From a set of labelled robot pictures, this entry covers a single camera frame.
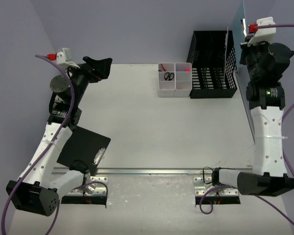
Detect black clipboard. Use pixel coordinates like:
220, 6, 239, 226
57, 126, 111, 175

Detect right white divided organizer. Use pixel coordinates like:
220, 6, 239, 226
174, 63, 192, 97

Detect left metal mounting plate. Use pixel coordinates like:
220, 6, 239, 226
66, 176, 108, 198

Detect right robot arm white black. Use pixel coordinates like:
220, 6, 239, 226
209, 42, 294, 197

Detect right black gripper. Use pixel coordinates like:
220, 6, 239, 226
240, 38, 272, 85

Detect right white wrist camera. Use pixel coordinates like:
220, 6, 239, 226
247, 17, 276, 47

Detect left white divided organizer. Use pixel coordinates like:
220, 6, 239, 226
158, 63, 175, 97

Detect black handled scissors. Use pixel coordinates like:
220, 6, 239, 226
164, 71, 175, 81

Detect blue clipboard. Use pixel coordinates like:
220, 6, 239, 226
230, 0, 248, 74

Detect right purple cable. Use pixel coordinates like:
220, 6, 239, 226
199, 23, 294, 233

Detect white clear clipboard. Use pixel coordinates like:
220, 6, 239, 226
223, 26, 229, 85

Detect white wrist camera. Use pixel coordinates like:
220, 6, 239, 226
247, 17, 276, 47
47, 47, 79, 69

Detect white divided organizer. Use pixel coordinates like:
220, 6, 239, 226
174, 63, 192, 97
158, 63, 175, 97

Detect black mesh file rack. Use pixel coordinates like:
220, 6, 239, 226
187, 30, 237, 99

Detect metal mounting plate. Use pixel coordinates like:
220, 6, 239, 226
66, 176, 108, 198
193, 176, 239, 196

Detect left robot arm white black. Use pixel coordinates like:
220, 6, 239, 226
6, 54, 112, 216

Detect aluminium rail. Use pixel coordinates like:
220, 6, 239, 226
51, 167, 255, 176

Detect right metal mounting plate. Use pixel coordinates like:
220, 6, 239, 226
193, 176, 239, 196

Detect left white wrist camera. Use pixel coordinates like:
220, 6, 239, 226
47, 47, 79, 69

